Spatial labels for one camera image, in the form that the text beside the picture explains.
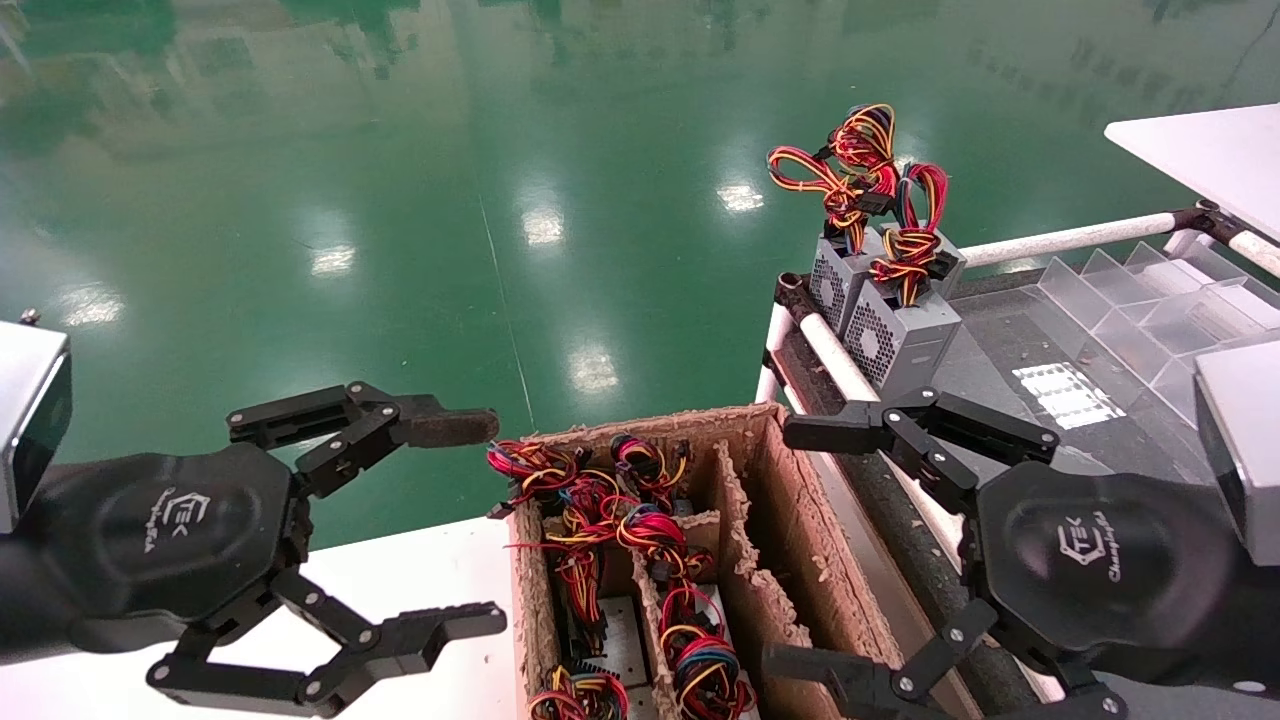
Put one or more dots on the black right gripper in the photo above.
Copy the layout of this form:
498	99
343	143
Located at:
1090	560

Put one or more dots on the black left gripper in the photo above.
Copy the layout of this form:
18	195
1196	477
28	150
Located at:
170	530

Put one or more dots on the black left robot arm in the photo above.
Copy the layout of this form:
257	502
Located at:
25	600

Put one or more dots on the brown cardboard box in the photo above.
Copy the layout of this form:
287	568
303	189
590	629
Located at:
800	520

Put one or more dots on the short cardboard divider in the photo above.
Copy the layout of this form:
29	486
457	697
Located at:
650	620

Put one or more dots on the white pipe leg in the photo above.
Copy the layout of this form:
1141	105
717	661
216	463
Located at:
772	360

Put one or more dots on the black pipe joint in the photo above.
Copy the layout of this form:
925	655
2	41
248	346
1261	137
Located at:
792	292
1205	220

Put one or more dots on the clear acrylic divider tray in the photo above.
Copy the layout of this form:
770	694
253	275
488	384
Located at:
1150	310

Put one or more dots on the white table board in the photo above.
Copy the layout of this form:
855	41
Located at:
1210	160

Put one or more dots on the long white pipe rail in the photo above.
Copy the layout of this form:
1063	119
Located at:
835	355

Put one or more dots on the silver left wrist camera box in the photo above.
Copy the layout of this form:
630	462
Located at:
30	400

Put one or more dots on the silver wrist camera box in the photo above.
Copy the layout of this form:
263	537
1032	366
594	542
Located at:
1250	440
30	400

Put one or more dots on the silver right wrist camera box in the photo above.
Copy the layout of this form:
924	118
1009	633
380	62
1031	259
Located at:
1250	440

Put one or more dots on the short white pipe rail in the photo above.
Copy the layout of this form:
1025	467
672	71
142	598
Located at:
1258	252

